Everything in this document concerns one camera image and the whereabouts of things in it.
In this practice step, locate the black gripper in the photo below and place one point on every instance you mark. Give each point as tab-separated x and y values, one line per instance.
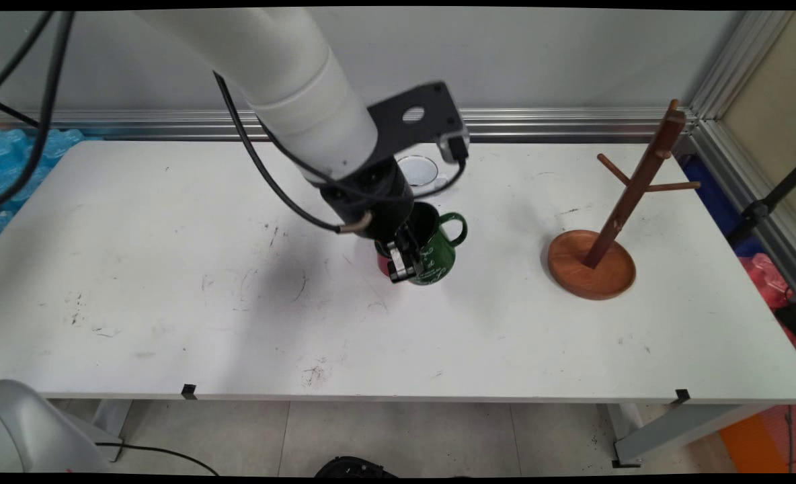
371	202

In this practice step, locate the green enamel mug white lettering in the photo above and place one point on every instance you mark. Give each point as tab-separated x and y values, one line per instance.
445	259

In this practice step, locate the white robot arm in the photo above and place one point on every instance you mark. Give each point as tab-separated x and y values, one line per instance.
270	67

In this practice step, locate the red enamel mug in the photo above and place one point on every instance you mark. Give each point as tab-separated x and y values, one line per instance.
382	262

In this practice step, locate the wooden mug tree stand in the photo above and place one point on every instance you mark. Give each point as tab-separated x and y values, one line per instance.
589	275

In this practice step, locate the black rounded floor object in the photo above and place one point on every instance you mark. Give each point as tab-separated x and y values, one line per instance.
354	467

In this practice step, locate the black tape marker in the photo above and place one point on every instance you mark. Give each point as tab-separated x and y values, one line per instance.
188	390
682	396

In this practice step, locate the blue box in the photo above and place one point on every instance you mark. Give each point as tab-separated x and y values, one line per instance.
714	195

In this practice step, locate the grey table leg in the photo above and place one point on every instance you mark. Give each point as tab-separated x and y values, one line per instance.
110	423
673	430

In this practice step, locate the black tripod stand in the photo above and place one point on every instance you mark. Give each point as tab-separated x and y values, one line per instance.
754	212

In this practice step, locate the pink foam packaging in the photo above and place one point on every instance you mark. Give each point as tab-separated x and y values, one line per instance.
761	275

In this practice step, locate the black power adapter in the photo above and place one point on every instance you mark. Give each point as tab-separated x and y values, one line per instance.
791	323

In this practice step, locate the beige board panel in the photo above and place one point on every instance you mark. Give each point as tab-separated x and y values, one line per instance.
774	114

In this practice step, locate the orange box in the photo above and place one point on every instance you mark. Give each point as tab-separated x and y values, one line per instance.
754	447

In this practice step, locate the blue foam packaging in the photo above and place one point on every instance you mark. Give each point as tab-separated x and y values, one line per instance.
15	168

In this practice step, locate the grey rounded plastic housing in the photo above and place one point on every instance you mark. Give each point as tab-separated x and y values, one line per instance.
21	430

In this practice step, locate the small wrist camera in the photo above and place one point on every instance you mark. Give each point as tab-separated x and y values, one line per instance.
453	146

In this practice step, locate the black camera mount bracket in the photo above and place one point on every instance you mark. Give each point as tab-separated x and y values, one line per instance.
391	134

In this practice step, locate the aluminium profile rail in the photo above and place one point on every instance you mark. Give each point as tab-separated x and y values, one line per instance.
721	144
136	124

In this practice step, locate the aluminium profile post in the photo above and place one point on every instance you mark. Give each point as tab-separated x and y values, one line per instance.
741	60

